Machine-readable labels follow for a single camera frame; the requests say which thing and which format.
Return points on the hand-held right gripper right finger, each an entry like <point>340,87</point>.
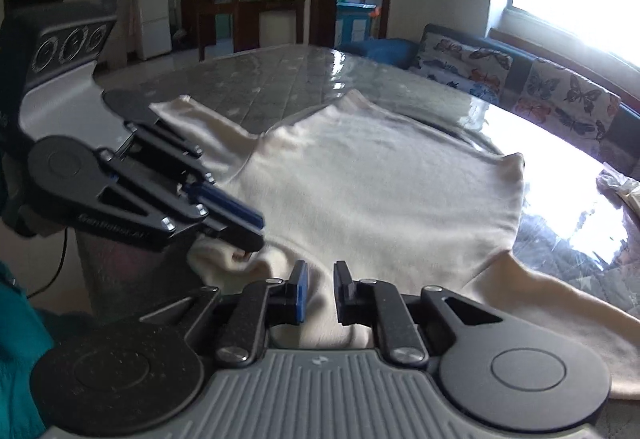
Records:
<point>345,294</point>

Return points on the blue sofa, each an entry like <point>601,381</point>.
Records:
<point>385,51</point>

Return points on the blue cabinet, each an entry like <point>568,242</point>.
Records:
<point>355,21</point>

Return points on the dark wooden sideboard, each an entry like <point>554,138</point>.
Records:
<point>270,9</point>

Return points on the butterfly print cushion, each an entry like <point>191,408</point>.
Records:
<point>565,104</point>
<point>450,64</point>

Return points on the cream sweater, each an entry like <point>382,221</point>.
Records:
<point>375,179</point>

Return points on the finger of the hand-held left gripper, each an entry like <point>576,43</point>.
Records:
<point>170,144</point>
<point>150,219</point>

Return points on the white fridge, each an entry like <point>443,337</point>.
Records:
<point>152,14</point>

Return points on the crumpled white plastic bag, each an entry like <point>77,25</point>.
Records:
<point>620,189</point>

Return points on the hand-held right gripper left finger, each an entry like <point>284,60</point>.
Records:
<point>300,293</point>

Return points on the person's teal clothing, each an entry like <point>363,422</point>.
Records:
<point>20,359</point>

